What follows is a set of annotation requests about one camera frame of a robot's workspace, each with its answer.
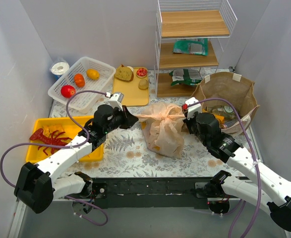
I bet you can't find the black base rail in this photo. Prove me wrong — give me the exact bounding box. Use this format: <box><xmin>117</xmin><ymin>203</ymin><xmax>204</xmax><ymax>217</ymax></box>
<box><xmin>18</xmin><ymin>173</ymin><xmax>285</xmax><ymax>211</ymax></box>

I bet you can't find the floral table mat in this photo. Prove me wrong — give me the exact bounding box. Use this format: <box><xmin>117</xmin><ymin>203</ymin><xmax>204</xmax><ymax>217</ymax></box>
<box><xmin>35</xmin><ymin>68</ymin><xmax>264</xmax><ymax>179</ymax></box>

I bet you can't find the small orange pumpkin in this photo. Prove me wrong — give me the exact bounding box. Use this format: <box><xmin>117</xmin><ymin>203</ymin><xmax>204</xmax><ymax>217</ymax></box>
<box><xmin>74</xmin><ymin>73</ymin><xmax>85</xmax><ymax>88</ymax></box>

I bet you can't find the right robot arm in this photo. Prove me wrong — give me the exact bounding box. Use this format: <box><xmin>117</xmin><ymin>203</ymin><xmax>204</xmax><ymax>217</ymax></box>
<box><xmin>184</xmin><ymin>112</ymin><xmax>291</xmax><ymax>232</ymax></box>

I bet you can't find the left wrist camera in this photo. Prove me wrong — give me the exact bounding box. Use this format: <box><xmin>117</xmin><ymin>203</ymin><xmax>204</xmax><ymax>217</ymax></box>
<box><xmin>106</xmin><ymin>92</ymin><xmax>124</xmax><ymax>111</ymax></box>

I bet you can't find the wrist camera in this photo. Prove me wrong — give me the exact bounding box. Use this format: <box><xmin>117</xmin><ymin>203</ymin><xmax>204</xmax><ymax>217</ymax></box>
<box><xmin>181</xmin><ymin>97</ymin><xmax>202</xmax><ymax>120</ymax></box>
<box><xmin>106</xmin><ymin>92</ymin><xmax>124</xmax><ymax>111</ymax></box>

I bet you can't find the brown burlap tote bag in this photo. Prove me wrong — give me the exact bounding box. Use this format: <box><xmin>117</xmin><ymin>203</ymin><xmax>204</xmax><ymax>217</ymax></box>
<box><xmin>185</xmin><ymin>72</ymin><xmax>260</xmax><ymax>128</ymax></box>

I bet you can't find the red toy lobster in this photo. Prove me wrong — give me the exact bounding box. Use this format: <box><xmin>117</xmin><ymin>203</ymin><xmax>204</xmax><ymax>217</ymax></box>
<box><xmin>29</xmin><ymin>128</ymin><xmax>71</xmax><ymax>156</ymax></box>

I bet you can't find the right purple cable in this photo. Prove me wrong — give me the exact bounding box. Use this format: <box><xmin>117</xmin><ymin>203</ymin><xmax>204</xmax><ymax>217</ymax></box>
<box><xmin>187</xmin><ymin>98</ymin><xmax>262</xmax><ymax>238</ymax></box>

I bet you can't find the small bread roll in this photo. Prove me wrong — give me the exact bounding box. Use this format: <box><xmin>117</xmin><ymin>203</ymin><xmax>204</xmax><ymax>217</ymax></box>
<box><xmin>138</xmin><ymin>78</ymin><xmax>149</xmax><ymax>90</ymax></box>

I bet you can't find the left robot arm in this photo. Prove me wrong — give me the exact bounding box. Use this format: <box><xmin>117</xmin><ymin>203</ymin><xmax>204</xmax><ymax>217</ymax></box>
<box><xmin>14</xmin><ymin>105</ymin><xmax>138</xmax><ymax>214</ymax></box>

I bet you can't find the yellow bread tray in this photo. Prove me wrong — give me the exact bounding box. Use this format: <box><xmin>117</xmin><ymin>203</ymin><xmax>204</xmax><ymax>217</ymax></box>
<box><xmin>112</xmin><ymin>67</ymin><xmax>149</xmax><ymax>107</ymax></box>

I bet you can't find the white tape roll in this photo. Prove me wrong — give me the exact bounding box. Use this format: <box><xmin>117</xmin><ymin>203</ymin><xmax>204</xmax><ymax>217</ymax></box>
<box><xmin>50</xmin><ymin>61</ymin><xmax>70</xmax><ymax>80</ymax></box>

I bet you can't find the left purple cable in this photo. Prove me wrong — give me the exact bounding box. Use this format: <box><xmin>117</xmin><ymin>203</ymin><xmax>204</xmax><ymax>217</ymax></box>
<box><xmin>0</xmin><ymin>90</ymin><xmax>111</xmax><ymax>227</ymax></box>

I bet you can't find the orange mango gummy packet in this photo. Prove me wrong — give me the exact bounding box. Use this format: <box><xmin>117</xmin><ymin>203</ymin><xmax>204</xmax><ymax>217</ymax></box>
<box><xmin>214</xmin><ymin>115</ymin><xmax>226</xmax><ymax>124</ymax></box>

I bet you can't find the white plastic basket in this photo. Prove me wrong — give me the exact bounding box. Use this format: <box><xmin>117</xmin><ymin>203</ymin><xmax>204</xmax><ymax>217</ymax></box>
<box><xmin>48</xmin><ymin>57</ymin><xmax>116</xmax><ymax>114</ymax></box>

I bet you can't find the teal snack packet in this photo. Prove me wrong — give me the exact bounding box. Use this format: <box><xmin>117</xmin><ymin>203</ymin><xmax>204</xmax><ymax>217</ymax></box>
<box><xmin>173</xmin><ymin>38</ymin><xmax>208</xmax><ymax>56</ymax></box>

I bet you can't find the purple cable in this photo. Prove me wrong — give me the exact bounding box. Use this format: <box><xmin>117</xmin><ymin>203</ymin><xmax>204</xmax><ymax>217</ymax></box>
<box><xmin>187</xmin><ymin>98</ymin><xmax>262</xmax><ymax>238</ymax></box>
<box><xmin>0</xmin><ymin>90</ymin><xmax>111</xmax><ymax>227</ymax></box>

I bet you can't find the peach plastic grocery bag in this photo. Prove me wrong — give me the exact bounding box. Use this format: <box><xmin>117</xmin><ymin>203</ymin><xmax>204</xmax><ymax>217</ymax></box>
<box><xmin>136</xmin><ymin>102</ymin><xmax>185</xmax><ymax>158</ymax></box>

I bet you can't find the silver drink can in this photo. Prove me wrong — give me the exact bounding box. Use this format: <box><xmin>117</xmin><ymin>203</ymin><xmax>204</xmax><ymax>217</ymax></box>
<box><xmin>221</xmin><ymin>119</ymin><xmax>238</xmax><ymax>129</ymax></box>

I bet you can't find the round bread loaf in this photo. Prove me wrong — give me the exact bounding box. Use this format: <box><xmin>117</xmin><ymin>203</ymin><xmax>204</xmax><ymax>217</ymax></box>
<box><xmin>114</xmin><ymin>64</ymin><xmax>134</xmax><ymax>82</ymax></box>

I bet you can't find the green white snack packet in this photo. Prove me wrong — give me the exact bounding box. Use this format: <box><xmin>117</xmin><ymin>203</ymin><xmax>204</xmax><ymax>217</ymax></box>
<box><xmin>169</xmin><ymin>69</ymin><xmax>202</xmax><ymax>86</ymax></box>

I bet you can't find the white wire shelf rack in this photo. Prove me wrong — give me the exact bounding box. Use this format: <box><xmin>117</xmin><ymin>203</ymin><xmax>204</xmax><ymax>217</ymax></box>
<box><xmin>154</xmin><ymin>0</ymin><xmax>237</xmax><ymax>98</ymax></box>

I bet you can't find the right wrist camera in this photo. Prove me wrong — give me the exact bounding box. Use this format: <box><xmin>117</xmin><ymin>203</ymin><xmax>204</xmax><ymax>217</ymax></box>
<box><xmin>181</xmin><ymin>97</ymin><xmax>202</xmax><ymax>120</ymax></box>

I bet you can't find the clear glass bottle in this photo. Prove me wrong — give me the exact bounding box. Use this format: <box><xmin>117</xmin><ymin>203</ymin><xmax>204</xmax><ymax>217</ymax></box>
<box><xmin>206</xmin><ymin>105</ymin><xmax>237</xmax><ymax>120</ymax></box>

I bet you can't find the yellow mango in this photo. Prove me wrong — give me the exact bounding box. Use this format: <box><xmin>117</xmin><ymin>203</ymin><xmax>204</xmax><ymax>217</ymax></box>
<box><xmin>86</xmin><ymin>69</ymin><xmax>100</xmax><ymax>80</ymax></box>

